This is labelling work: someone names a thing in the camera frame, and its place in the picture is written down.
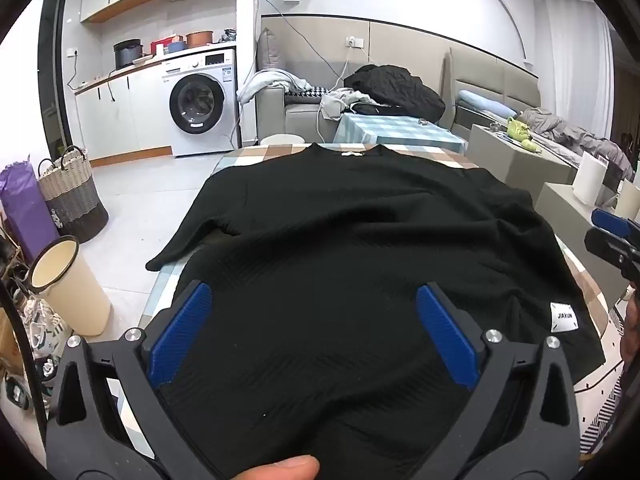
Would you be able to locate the pair of sneakers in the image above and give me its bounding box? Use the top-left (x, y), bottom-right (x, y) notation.
top-left (20, 295), bottom-right (76, 391)

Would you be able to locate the white kitchen base cabinet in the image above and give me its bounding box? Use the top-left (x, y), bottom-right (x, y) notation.
top-left (75, 62), bottom-right (173, 166)

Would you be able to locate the person's left hand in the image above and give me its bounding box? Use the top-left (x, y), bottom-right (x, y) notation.
top-left (235, 455), bottom-right (321, 480)

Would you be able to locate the grey bed headboard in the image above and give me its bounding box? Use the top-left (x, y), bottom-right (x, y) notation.
top-left (442, 47), bottom-right (541, 126)

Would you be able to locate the white crumpled garment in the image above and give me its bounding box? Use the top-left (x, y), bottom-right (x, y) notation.
top-left (320, 87), bottom-right (371, 121)

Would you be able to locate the blue checked table cover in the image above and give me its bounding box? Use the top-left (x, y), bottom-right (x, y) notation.
top-left (332, 112), bottom-right (468, 156)

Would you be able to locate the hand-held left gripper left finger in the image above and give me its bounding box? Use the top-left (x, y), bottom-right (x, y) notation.
top-left (45, 280), bottom-right (221, 480)

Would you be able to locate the white washing machine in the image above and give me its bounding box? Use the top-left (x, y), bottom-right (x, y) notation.
top-left (161, 47), bottom-right (238, 157)

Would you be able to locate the low beige cabinet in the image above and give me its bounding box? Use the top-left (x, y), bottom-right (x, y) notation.
top-left (467, 124), bottom-right (581, 201)

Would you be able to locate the black quilted jacket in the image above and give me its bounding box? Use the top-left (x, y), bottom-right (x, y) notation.
top-left (344, 64), bottom-right (446, 123)

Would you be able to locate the cream waste bin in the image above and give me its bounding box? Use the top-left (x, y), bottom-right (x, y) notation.
top-left (27, 236), bottom-right (112, 337)

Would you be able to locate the grey sofa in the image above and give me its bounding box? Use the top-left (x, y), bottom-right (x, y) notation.
top-left (255, 27), bottom-right (351, 146)

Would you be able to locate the woven laundry basket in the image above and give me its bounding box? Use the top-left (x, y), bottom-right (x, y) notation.
top-left (38, 145), bottom-right (109, 243)

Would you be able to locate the white blanket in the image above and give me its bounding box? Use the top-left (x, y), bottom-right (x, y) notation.
top-left (236, 69), bottom-right (311, 106)

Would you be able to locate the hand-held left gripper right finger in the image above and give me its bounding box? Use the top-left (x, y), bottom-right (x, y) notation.
top-left (416, 282), bottom-right (582, 480)

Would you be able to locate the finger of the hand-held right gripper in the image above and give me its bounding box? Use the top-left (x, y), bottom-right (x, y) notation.
top-left (584, 207), bottom-right (640, 281)

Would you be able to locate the black door frame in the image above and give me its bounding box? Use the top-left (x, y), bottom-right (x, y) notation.
top-left (37, 0), bottom-right (81, 161)

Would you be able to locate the green soft toy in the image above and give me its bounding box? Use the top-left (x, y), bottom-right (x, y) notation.
top-left (506, 116), bottom-right (543, 153)

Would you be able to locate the black knit sweater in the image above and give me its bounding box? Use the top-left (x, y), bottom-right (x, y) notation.
top-left (146, 142), bottom-right (607, 480)

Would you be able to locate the checked tablecloth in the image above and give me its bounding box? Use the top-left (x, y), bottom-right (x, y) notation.
top-left (107, 142), bottom-right (623, 461)

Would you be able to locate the grey pillow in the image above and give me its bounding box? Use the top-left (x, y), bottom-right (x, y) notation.
top-left (257, 27), bottom-right (287, 73)

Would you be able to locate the grey duvet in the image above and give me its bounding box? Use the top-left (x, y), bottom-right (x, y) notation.
top-left (517, 107), bottom-right (633, 181)

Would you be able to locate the purple bag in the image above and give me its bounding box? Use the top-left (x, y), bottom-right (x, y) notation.
top-left (0, 162), bottom-right (61, 261)

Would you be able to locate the white round stool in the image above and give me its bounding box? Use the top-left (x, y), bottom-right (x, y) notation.
top-left (260, 133), bottom-right (306, 147)

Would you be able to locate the light blue pillow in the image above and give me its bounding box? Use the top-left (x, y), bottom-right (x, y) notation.
top-left (459, 90), bottom-right (518, 120)

